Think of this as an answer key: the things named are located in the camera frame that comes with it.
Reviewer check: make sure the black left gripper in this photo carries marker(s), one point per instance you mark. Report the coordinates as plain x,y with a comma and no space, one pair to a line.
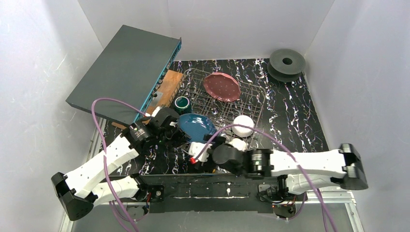
174,136

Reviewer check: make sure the white flower shaped bowl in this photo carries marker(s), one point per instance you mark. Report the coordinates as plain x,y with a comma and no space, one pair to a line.
238,144

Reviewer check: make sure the dark green glossy mug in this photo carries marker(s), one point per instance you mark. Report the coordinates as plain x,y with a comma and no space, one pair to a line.
182,105

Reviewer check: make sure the dark blue plate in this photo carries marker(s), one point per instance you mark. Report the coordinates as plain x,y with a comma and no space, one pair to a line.
196,126

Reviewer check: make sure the pink patterned bowl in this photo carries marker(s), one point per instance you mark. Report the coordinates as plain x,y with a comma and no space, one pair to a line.
245,123

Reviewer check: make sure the pink polka dot plate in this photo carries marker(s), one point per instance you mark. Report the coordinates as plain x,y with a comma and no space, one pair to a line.
222,87

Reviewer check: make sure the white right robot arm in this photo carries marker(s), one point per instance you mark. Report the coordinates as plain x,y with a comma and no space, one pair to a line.
296,172

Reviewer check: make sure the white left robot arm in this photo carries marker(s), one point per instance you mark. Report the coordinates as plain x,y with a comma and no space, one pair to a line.
80,190

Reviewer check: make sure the dark grey flat box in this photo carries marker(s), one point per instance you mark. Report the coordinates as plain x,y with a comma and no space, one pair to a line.
130,69

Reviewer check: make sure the black filament spool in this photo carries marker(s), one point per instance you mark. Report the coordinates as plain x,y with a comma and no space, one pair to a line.
286,65

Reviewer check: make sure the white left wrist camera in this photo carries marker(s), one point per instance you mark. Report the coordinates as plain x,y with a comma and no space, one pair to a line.
155,111

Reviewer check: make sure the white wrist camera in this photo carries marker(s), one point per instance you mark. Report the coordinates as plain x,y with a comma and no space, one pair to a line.
155,111
198,152

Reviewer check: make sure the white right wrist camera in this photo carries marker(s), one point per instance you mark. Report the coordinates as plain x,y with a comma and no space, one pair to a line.
198,152

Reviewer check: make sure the wooden board with bracket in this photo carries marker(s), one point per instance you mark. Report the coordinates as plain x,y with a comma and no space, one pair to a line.
171,82

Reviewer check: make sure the grey wire dish rack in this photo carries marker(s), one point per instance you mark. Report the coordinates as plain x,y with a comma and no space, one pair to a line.
251,103

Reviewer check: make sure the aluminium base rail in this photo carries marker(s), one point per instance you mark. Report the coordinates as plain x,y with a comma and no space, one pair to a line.
90,185

